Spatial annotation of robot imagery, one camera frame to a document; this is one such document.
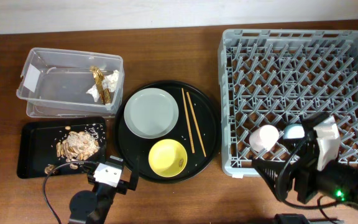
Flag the noodle food scraps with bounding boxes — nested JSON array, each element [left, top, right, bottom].
[[37, 123, 106, 175]]

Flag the pink cup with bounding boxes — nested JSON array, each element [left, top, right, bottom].
[[249, 124, 280, 152]]

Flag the yellow bowl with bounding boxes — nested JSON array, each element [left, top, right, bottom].
[[148, 139, 188, 178]]

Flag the blue cup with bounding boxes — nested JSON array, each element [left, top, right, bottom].
[[283, 124, 305, 139]]

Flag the gold brown snack wrapper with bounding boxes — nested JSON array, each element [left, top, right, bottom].
[[89, 65, 111, 105]]

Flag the grey plate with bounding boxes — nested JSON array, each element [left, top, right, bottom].
[[124, 88, 179, 139]]

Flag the white tissue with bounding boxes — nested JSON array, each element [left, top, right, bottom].
[[86, 70, 119, 103]]

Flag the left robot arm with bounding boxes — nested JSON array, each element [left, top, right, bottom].
[[68, 156, 140, 223]]

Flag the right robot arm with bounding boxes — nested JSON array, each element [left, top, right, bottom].
[[252, 112, 358, 211]]

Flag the grey dishwasher rack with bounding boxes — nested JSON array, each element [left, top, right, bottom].
[[218, 29, 358, 178]]

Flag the black rectangular tray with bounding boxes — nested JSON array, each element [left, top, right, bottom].
[[17, 117, 107, 179]]

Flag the round black tray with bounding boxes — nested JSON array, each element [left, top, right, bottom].
[[112, 80, 221, 184]]

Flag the clear plastic bin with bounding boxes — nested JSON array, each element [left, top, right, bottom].
[[16, 48, 125, 118]]

